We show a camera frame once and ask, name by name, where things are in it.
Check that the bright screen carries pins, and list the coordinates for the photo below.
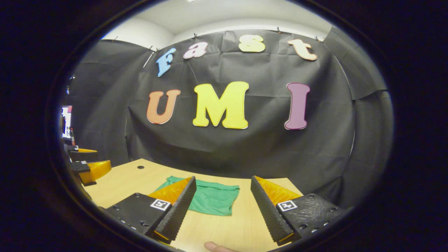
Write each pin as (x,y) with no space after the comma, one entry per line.
(66,122)

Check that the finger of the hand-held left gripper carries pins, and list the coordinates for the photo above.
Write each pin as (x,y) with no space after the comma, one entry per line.
(80,155)
(96,171)

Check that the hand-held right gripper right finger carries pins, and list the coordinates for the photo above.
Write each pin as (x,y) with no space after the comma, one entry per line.
(266,210)

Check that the green T-shirt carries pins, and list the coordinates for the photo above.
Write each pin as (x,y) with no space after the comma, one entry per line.
(213,199)

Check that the black backdrop cloth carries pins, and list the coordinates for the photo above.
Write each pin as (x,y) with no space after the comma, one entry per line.
(245,154)

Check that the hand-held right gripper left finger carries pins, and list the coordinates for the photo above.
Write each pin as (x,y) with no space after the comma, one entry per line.
(178,210)

